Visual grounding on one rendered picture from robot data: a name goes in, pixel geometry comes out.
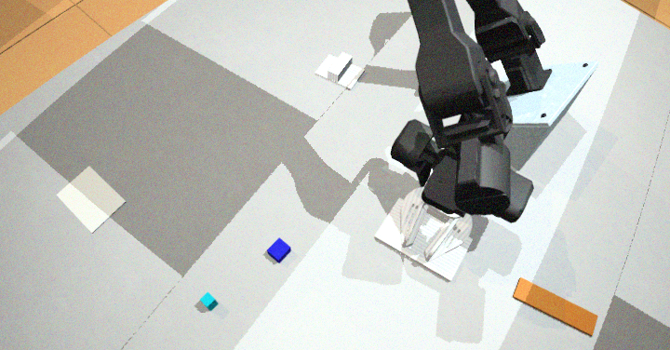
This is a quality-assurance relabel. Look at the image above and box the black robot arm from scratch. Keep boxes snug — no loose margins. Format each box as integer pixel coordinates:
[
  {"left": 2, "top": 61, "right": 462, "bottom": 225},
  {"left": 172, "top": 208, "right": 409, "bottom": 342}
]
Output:
[{"left": 407, "top": 0, "right": 552, "bottom": 218}]

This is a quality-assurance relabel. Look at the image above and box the small cyan block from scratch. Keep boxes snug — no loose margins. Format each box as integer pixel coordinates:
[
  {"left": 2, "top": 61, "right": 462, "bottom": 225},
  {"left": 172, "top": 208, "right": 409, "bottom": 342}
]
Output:
[{"left": 200, "top": 292, "right": 218, "bottom": 312}]

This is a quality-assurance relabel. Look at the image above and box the orange flat bar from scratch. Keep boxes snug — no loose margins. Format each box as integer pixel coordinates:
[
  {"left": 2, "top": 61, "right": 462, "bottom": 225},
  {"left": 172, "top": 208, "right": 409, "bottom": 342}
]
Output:
[{"left": 513, "top": 277, "right": 597, "bottom": 336}]

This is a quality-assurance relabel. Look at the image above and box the blue square block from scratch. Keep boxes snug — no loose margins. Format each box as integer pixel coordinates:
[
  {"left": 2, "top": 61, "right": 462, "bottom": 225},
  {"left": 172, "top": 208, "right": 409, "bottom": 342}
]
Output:
[{"left": 267, "top": 237, "right": 291, "bottom": 263}]

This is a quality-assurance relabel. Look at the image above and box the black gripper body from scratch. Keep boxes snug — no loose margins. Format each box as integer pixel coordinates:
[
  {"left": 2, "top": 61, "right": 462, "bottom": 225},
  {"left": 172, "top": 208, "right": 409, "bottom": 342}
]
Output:
[{"left": 390, "top": 119, "right": 534, "bottom": 223}]

